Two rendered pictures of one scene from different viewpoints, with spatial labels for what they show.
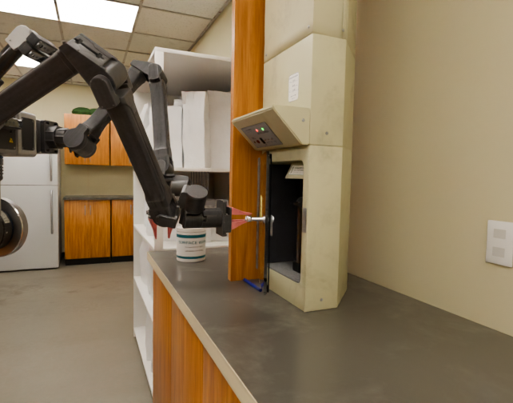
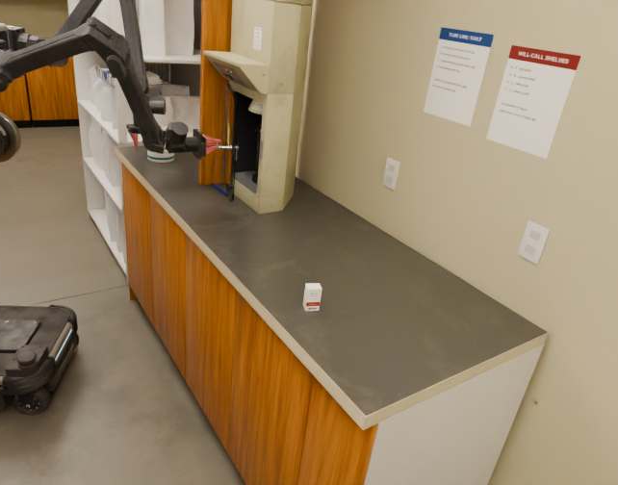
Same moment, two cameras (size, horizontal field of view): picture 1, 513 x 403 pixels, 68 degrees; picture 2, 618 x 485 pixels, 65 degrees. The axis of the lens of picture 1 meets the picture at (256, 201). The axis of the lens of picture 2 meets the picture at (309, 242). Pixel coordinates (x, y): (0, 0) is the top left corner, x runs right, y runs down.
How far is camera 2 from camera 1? 0.85 m
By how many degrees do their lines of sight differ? 26
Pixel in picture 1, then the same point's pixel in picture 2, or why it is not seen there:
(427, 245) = (352, 166)
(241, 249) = (210, 160)
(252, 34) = not seen: outside the picture
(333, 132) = (287, 83)
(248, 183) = (216, 104)
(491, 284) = (383, 199)
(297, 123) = (259, 78)
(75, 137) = not seen: hidden behind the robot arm
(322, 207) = (274, 140)
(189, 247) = not seen: hidden behind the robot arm
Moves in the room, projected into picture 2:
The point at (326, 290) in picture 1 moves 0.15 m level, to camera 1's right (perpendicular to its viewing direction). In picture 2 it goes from (274, 199) to (311, 200)
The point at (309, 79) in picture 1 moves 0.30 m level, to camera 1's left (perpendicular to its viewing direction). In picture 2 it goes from (270, 40) to (180, 31)
